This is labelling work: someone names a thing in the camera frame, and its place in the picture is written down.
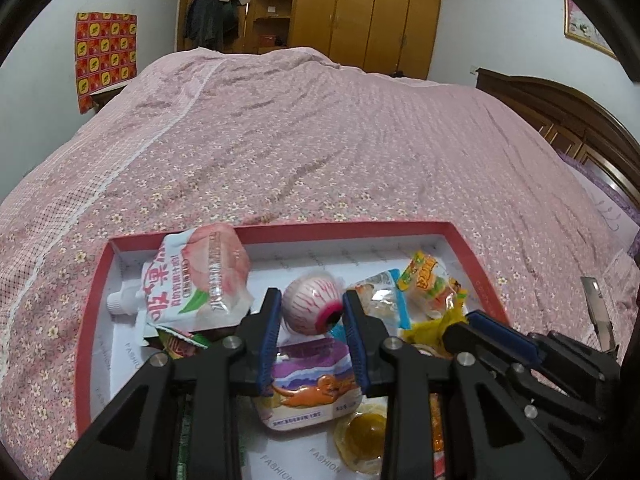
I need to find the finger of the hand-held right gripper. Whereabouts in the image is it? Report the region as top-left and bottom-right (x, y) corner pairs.
(442, 322), (538, 386)
(465, 310), (621, 376)

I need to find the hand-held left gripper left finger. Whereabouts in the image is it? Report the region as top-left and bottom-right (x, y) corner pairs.
(52, 287), (283, 480)

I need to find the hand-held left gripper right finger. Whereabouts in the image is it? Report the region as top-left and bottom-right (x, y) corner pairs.
(341, 289), (571, 480)

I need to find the blue clear candy packet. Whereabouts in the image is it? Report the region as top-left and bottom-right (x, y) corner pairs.
(330, 269), (412, 346)

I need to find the red iris eyeball candy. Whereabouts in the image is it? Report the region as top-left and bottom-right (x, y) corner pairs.
(281, 271), (347, 337)

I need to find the purple lidded candy tin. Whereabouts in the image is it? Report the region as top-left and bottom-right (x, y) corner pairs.
(254, 337), (363, 432)

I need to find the green and white snack packet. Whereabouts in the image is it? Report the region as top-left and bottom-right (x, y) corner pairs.
(142, 325), (211, 361)

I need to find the peach jelly drink pouch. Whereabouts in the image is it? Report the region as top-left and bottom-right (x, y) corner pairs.
(106, 225), (252, 348)

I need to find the orange puffed snack packet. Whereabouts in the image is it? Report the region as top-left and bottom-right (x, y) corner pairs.
(430, 395), (451, 480)

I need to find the red cardboard box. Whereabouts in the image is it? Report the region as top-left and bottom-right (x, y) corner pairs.
(75, 220), (512, 480)

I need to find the yellow snack packet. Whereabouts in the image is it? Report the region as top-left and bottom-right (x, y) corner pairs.
(400, 305), (468, 348)

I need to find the colourful gummy candy packet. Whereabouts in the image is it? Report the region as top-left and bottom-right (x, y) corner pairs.
(396, 251), (469, 321)

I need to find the yellow jelly cup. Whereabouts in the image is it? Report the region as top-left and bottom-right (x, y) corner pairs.
(334, 402), (388, 476)

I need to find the silver metal piece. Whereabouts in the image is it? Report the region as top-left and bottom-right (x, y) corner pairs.
(580, 276), (616, 353)

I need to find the purple pillow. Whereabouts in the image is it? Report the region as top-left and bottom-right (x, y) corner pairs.
(557, 152), (640, 256)

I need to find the dark wooden headboard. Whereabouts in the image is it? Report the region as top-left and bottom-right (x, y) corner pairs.
(475, 67), (640, 196)

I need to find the small bedside table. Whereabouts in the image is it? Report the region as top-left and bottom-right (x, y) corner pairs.
(90, 84), (128, 111)

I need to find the wooden wardrobe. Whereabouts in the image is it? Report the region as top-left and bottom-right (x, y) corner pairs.
(167, 0), (446, 81)

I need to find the dark hanging coat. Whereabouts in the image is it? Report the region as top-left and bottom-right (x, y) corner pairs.
(184, 0), (241, 51)

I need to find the framed wall picture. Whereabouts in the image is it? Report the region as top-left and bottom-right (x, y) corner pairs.
(564, 0), (618, 58)

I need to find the red and yellow wall poster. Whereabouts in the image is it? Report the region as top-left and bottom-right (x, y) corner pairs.
(75, 11), (138, 115)

